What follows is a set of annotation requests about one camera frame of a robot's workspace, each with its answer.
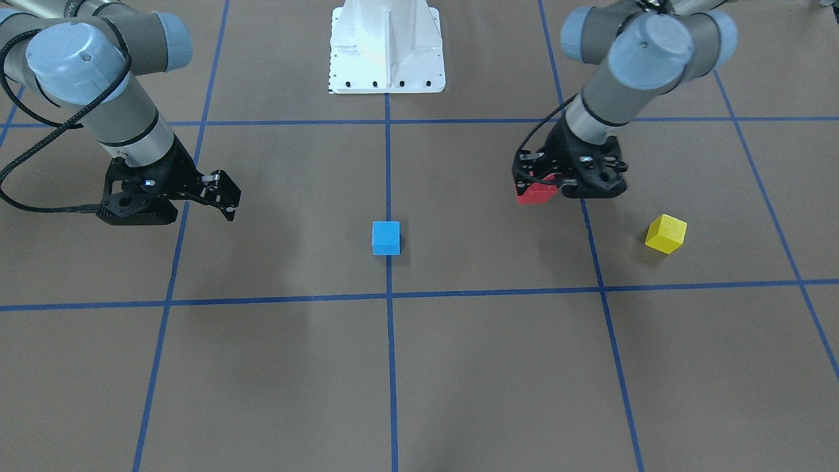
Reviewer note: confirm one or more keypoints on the yellow cube block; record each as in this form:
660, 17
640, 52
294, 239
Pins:
666, 234

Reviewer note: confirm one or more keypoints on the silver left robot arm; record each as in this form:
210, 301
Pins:
641, 50

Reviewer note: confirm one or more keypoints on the red cube block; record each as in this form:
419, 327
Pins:
529, 194

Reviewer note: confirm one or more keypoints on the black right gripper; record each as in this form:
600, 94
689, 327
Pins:
179, 165

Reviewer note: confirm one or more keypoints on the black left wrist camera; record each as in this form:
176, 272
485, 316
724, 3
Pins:
596, 178

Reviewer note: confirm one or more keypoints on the blue cube block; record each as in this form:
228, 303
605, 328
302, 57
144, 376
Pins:
386, 238

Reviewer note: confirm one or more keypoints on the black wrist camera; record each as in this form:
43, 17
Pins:
136, 208
596, 178

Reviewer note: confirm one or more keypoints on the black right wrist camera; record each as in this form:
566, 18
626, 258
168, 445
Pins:
136, 208

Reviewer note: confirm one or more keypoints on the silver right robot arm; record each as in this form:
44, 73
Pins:
75, 65

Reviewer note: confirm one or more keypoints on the white pedestal column base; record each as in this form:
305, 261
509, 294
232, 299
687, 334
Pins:
386, 47

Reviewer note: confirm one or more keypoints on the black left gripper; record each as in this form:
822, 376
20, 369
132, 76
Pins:
558, 145

